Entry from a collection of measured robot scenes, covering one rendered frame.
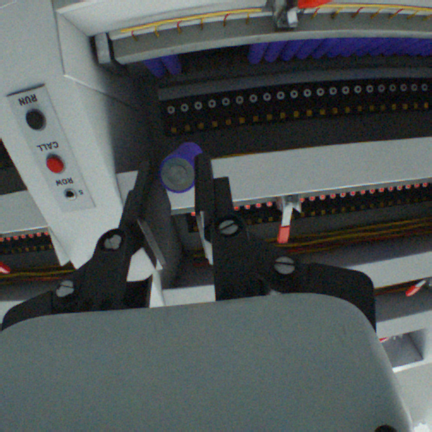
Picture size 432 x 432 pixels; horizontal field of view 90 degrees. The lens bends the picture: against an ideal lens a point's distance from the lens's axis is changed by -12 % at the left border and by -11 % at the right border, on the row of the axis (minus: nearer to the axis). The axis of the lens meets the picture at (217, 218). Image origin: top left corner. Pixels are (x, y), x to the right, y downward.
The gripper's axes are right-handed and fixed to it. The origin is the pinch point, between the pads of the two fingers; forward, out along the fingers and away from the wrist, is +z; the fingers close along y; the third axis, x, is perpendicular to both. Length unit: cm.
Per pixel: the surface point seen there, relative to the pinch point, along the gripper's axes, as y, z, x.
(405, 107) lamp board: 32.9, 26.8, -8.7
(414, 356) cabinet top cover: 50, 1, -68
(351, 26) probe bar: 16.1, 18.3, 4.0
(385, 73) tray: 29.2, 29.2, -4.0
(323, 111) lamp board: 18.6, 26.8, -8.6
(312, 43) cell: 13.9, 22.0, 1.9
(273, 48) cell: 9.7, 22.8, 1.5
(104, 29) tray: -6.7, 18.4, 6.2
